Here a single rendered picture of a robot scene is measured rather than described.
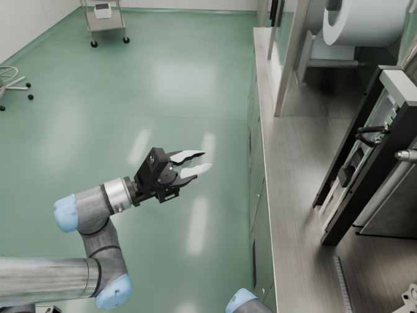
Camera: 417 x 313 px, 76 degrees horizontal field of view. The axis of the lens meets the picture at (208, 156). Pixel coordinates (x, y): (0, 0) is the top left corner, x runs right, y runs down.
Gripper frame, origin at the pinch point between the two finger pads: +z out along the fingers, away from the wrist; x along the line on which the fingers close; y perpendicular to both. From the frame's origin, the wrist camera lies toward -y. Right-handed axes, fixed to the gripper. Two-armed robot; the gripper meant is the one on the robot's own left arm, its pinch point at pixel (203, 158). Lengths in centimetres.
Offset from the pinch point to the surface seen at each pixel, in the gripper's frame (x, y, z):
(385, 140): 21.3, -14.6, 30.5
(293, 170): -1, 34, 44
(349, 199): 24.5, 5.3, 30.3
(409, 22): -6, -20, 69
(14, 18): -428, 140, -74
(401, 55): -3, -11, 72
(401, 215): 33, 17, 51
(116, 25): -380, 150, 54
